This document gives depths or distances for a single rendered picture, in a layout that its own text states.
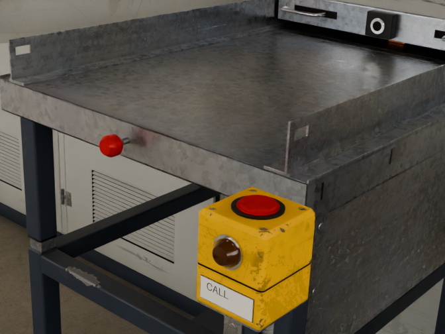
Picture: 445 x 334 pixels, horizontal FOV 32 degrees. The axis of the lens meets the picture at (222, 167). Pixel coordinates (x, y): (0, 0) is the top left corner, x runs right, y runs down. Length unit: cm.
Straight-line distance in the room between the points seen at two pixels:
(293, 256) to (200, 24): 95
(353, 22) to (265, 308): 106
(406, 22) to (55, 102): 75
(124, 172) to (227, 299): 150
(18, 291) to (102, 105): 126
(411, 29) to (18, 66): 78
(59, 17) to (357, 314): 87
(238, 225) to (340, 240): 41
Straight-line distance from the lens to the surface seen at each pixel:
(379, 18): 161
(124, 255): 230
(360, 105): 104
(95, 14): 167
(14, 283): 239
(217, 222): 69
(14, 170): 264
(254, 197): 71
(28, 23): 164
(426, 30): 159
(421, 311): 174
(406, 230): 126
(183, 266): 213
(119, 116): 112
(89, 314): 222
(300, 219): 70
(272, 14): 178
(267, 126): 109
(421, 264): 137
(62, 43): 135
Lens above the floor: 120
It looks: 22 degrees down
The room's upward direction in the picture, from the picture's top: 2 degrees clockwise
